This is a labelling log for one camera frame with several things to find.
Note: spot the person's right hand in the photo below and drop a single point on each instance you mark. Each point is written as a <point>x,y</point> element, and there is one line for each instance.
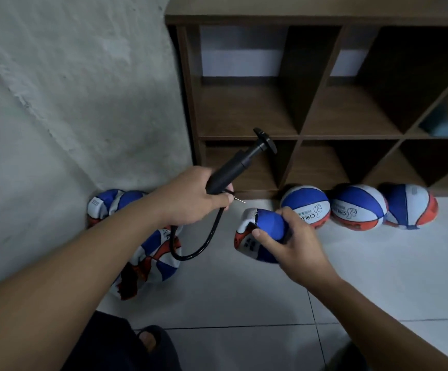
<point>301,255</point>

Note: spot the person's left hand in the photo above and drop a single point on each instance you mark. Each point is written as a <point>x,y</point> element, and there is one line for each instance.
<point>185,197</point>

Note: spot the black hand pump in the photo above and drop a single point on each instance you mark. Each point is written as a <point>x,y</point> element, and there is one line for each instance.
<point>232,170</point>

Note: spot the brown wooden cubby shelf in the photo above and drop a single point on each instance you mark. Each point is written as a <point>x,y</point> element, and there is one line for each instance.
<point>247,104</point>

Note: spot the person's left forearm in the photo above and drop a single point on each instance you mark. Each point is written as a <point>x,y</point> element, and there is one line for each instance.
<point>61,293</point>

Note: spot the person's left foot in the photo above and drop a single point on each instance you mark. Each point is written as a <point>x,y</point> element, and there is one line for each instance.
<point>147,340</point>

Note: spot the black sandal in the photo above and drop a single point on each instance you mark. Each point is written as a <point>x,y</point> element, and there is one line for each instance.
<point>162,347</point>

